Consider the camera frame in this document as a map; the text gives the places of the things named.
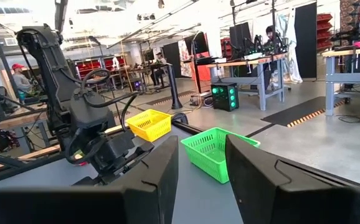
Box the black bench robot arms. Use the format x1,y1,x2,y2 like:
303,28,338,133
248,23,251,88
244,30,288,60
329,20,360,48

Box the red bin rack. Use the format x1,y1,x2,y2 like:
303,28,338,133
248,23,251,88
316,12,334,52

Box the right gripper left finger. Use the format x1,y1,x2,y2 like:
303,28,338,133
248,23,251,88
0,135,180,224

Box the red cabinet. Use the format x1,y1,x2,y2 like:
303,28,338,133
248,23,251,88
194,51,212,93

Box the black panel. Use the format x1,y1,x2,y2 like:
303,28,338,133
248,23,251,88
294,1,318,80
163,42,182,78

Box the black post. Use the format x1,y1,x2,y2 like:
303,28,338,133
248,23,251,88
166,63,184,110

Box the black clamp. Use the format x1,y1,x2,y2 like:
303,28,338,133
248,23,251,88
171,111,189,125

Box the red shelf unit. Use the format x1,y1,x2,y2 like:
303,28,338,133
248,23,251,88
75,55,126,79

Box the wooden-top grey workbench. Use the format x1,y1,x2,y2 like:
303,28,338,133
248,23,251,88
205,52,289,112
321,46,360,117

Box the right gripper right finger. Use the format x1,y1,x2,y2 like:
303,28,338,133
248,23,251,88
225,134,360,224

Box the person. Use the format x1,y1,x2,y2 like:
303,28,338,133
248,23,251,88
262,25,283,55
11,63,36,96
153,52,168,86

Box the green plastic basket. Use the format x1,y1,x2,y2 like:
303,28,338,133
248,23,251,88
180,126,261,185

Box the white cloth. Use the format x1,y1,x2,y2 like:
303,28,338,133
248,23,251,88
275,9,304,84

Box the patterned tapestry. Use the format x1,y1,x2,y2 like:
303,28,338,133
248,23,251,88
339,0,360,35

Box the yellow plastic basket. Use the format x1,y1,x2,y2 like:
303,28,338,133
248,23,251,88
125,108,173,143

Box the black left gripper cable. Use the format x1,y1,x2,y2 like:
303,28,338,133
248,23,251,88
80,68,139,131

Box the wooden workbench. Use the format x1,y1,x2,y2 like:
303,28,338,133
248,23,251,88
0,108,50,153

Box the black monitor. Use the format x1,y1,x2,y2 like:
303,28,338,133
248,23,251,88
184,30,211,55
229,21,253,59

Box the black yellow-striped floor mat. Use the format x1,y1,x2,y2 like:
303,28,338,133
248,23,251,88
144,90,197,107
260,95,346,129

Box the dark desk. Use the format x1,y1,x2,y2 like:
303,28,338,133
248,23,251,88
117,62,172,94

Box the computer tower with green fans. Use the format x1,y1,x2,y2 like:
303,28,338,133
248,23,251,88
210,82,240,113

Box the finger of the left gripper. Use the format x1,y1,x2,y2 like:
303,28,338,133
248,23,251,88
73,174,121,187
125,142,155,167

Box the black overhead gantry bar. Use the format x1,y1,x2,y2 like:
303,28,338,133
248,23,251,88
54,0,69,34

